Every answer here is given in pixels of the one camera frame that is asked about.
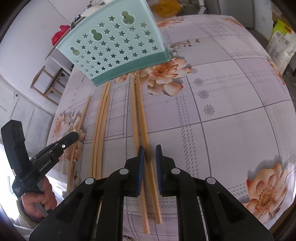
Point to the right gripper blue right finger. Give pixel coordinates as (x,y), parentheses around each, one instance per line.
(206,209)

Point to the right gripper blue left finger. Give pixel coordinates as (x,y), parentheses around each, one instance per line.
(94,210)

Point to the person's left hand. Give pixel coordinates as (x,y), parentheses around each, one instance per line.
(48,199)

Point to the white door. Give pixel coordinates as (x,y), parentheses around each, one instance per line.
(36,121)

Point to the wooden chair dark seat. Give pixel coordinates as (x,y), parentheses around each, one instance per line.
(50,86)

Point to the floral plaid tablecloth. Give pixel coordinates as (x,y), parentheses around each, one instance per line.
(218,108)

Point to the red plastic bag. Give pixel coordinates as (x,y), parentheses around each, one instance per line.
(58,35)

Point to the mint green utensil holder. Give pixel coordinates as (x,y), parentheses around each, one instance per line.
(117,39)

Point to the white rice bag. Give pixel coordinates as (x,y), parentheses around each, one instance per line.
(281,46)

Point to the silver refrigerator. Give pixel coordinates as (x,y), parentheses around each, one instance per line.
(256,14)

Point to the yellow plastic bag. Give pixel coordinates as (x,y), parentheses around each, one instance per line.
(166,8)

